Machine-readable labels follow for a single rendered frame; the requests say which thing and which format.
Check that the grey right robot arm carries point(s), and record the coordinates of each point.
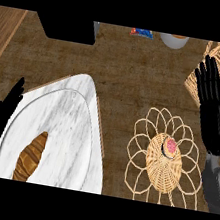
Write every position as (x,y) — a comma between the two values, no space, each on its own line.
(214,182)

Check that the wicker flower-shaped placemat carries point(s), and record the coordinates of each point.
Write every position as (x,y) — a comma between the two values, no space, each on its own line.
(164,158)

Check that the black appliance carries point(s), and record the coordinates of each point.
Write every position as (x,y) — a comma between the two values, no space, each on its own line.
(70,28)

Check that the brown wooden croissant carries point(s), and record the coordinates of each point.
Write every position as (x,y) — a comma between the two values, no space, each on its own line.
(30,158)

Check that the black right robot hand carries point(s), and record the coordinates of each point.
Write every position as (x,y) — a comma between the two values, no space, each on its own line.
(215,116)

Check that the white marble tray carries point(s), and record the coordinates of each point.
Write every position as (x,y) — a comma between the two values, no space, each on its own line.
(58,130)

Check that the white cup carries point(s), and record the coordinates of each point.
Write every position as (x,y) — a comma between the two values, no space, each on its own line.
(173,41)

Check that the blue and orange packet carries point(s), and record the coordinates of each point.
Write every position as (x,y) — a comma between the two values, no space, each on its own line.
(141,33)

